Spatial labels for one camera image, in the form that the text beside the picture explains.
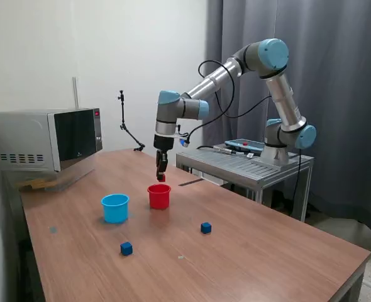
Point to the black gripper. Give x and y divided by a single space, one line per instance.
163 142

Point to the red cube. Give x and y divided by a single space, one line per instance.
162 178

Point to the blue cube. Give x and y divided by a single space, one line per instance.
126 248
206 228

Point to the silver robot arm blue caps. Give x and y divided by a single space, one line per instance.
286 94

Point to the dark strip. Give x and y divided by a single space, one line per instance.
190 182

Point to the red plastic cup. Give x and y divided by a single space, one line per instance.
158 198

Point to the blue plastic cup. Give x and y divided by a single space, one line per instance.
115 210

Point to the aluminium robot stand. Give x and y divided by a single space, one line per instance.
235 166

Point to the blue teach pendant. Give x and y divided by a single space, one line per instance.
235 144

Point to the wooden block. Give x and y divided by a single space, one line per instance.
37 184

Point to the silver microwave oven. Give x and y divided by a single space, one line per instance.
22 135

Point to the grey curtain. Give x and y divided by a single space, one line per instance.
346 126

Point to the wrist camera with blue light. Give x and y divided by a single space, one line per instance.
184 141

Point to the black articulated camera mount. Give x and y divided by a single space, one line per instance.
122 110

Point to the white wall rod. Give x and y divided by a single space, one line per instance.
75 94

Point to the grey table frame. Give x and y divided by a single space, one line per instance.
358 283

